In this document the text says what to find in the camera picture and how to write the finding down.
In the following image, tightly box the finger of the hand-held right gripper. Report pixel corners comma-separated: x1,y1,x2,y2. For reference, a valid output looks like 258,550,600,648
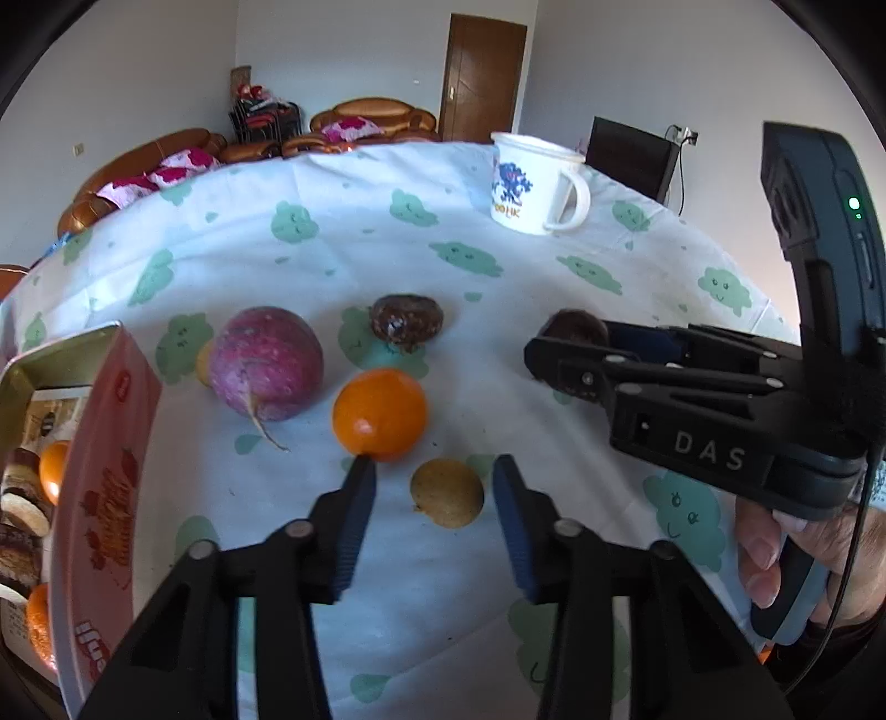
601,320,804,378
522,334,799,407

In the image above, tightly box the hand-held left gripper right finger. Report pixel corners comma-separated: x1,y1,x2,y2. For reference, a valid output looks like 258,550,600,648
491,453,797,720

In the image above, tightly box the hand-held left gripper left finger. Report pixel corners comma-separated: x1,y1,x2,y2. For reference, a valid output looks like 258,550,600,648
76,453,378,720

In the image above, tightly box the dark brown wrinkled fruit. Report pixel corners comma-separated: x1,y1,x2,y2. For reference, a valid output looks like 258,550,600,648
545,309,611,342
368,294,445,347

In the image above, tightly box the orange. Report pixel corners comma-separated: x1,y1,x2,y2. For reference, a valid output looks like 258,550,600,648
38,441,70,506
26,583,56,669
332,367,429,462

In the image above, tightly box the purple round radish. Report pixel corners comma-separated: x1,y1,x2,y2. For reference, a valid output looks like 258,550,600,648
208,306,325,452

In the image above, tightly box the pink metal tin box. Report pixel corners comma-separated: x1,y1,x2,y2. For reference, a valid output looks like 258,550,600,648
0,320,163,703

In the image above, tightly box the person's right hand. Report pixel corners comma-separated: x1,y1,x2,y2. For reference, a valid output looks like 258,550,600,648
735,498,886,656

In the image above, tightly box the black television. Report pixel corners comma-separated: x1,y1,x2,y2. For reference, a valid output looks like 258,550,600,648
585,116,681,205

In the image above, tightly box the white mug with blue print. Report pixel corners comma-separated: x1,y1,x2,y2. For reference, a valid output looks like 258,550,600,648
489,131,593,236

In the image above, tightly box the brown wooden door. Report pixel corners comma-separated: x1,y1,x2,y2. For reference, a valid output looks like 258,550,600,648
439,12,528,145

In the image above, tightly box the brown leather armchair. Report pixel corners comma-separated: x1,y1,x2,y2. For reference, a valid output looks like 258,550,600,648
308,97,440,143

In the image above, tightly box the printed paper liner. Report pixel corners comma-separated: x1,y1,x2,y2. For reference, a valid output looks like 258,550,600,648
20,384,94,451

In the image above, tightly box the pink floral cushion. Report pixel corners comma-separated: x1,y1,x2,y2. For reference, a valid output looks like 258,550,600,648
97,176,163,205
148,148,215,187
320,117,382,141

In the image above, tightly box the stack of dark chairs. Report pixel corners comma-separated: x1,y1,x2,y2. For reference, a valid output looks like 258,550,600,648
228,97,302,145

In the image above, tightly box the long brown leather sofa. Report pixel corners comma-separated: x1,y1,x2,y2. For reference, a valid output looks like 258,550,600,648
56,128,306,236

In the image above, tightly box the thin black cable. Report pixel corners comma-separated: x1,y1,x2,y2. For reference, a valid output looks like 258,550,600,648
785,443,883,693

